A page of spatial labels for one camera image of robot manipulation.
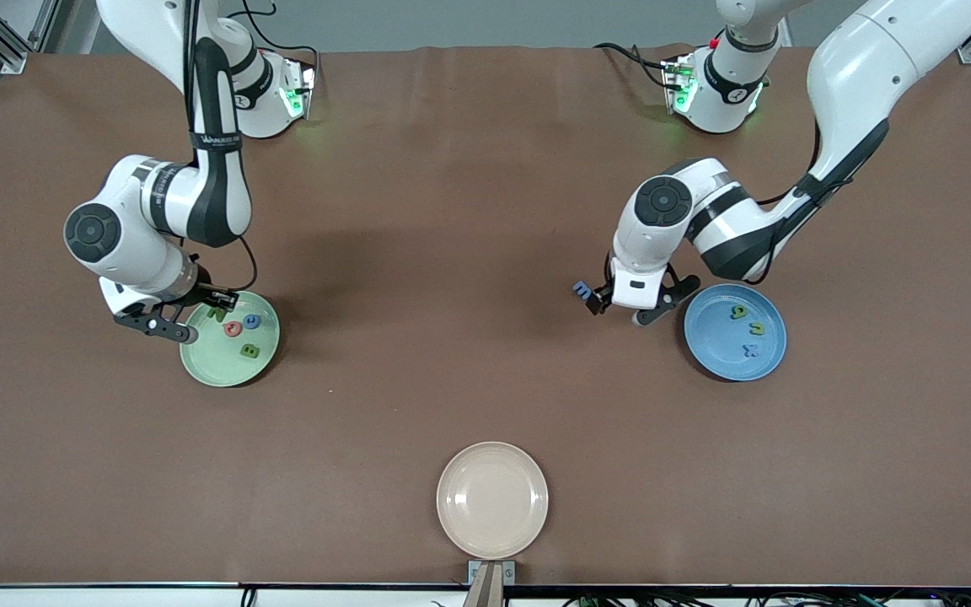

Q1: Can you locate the green plate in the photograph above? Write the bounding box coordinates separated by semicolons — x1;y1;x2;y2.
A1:
180;290;282;388

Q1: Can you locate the blue plate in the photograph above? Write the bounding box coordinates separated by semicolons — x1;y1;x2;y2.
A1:
684;283;788;382

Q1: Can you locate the brown table cover sheet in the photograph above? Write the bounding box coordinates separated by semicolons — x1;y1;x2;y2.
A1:
0;44;971;588

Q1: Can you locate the beige plate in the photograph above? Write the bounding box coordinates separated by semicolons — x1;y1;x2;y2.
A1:
436;441;550;560

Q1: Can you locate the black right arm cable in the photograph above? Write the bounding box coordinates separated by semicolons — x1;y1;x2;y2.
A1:
185;0;259;294

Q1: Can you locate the black left base cable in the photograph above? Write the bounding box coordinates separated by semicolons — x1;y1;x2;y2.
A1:
593;42;672;89

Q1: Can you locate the black base cable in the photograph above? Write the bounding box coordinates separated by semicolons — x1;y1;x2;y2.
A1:
593;42;672;89
228;0;322;85

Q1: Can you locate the black right base cable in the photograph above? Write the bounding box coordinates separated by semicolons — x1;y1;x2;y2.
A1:
228;0;322;85

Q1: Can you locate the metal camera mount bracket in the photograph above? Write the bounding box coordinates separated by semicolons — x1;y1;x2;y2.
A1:
467;560;517;607

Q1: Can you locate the white table edge rail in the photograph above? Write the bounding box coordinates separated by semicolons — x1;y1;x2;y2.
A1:
0;582;971;607

